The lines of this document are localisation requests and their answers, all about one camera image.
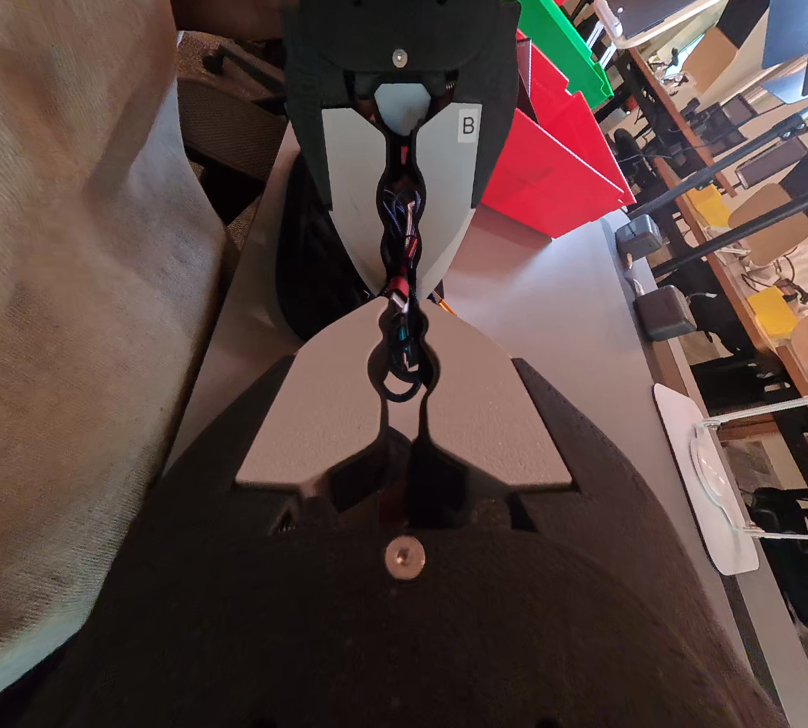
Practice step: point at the yellow box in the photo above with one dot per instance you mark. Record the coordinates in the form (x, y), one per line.
(710, 201)
(773, 308)

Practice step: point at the grey power adapter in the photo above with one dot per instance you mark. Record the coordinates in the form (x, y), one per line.
(639, 235)
(663, 311)

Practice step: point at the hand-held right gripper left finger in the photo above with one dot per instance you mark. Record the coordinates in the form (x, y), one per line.
(309, 418)

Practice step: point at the green plastic bin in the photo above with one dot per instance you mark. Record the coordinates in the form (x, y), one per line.
(549, 21)

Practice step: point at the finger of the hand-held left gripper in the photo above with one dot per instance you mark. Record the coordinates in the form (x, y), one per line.
(451, 191)
(353, 185)

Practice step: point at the clear plastic holder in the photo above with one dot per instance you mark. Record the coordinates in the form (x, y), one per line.
(710, 469)

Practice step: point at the long wooden desk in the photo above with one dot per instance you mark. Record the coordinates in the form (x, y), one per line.
(789, 368)

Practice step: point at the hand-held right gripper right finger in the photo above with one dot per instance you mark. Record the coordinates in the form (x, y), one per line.
(492, 418)

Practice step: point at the black stand pole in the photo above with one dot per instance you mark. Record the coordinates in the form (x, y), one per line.
(713, 172)
(726, 239)

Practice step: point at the person's beige clothing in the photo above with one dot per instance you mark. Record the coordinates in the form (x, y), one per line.
(76, 235)

